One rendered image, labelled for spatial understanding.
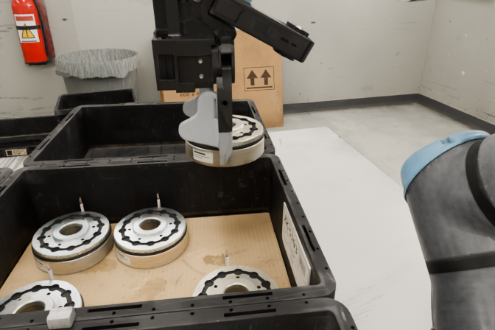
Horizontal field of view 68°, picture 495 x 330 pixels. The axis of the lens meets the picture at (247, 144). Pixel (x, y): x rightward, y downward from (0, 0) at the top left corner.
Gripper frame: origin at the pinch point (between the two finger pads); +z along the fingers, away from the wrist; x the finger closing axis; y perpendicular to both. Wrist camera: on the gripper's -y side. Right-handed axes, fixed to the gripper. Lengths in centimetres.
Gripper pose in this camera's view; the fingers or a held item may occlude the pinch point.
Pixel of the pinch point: (227, 145)
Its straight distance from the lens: 45.9
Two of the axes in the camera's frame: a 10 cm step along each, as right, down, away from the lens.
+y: -10.0, 0.4, -0.7
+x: 0.8, 4.8, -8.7
